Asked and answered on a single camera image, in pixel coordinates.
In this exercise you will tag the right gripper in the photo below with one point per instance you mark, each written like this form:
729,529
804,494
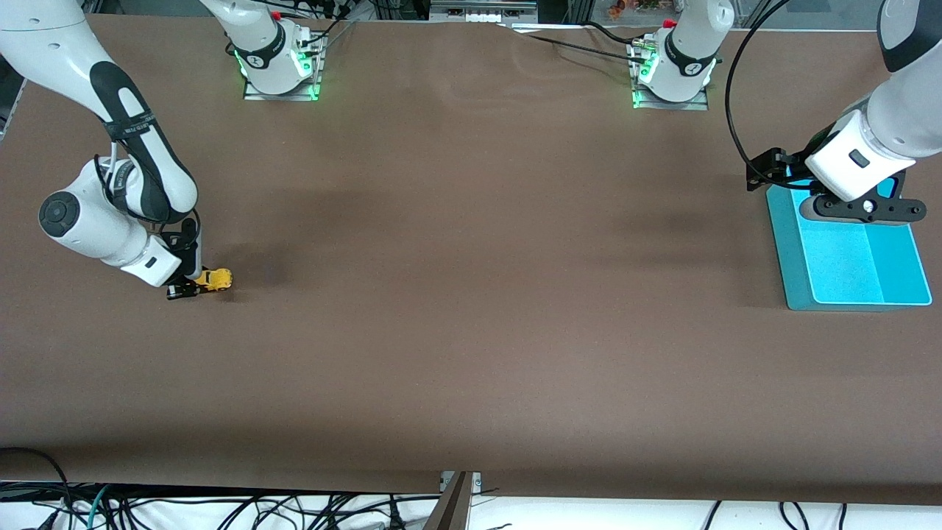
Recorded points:
190,258

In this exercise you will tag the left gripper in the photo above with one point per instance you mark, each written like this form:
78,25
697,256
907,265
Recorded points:
781,166

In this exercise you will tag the yellow beetle toy car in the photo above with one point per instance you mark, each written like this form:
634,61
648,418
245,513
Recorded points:
217,280

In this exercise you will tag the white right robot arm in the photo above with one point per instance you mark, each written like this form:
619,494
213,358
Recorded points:
51,51

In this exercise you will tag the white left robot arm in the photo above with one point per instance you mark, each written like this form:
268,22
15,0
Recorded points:
905,110

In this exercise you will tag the teal plastic bin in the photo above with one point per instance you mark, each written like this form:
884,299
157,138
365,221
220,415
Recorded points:
846,265

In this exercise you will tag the brown table cover sheet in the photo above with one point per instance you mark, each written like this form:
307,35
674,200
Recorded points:
471,294

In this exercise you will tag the dark table support beam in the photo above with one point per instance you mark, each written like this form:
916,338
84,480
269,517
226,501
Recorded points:
452,511

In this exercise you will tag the white background device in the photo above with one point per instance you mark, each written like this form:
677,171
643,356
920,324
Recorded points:
478,15

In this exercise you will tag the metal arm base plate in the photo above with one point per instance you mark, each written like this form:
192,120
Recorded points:
283,96
692,105

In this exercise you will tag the small metal table bracket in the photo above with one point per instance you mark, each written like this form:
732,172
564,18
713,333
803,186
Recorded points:
477,482

